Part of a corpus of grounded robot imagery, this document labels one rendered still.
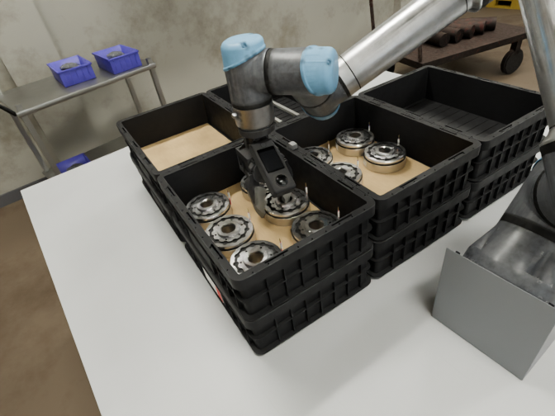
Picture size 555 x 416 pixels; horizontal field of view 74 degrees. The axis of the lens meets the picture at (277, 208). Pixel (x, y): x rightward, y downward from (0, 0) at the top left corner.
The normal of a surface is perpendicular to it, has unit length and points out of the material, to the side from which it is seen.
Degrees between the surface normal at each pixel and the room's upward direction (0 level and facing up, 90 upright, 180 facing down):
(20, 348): 0
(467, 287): 90
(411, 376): 0
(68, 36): 90
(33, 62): 90
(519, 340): 90
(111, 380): 0
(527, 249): 27
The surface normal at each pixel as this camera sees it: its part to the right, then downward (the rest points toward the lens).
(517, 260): -0.37, -0.44
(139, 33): 0.61, 0.44
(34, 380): -0.13, -0.77
